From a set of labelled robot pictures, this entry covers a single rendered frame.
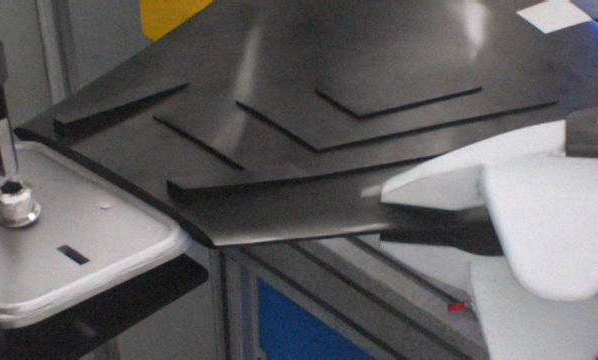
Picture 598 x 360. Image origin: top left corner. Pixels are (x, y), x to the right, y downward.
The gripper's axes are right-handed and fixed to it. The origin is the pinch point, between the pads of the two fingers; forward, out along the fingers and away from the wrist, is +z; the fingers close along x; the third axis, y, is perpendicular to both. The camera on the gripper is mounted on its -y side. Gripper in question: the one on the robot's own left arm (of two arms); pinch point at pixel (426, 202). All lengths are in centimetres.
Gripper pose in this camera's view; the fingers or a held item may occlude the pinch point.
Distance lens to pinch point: 33.9
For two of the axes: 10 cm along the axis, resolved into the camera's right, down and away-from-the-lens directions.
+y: -1.7, 6.9, -7.0
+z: -9.8, -0.9, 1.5
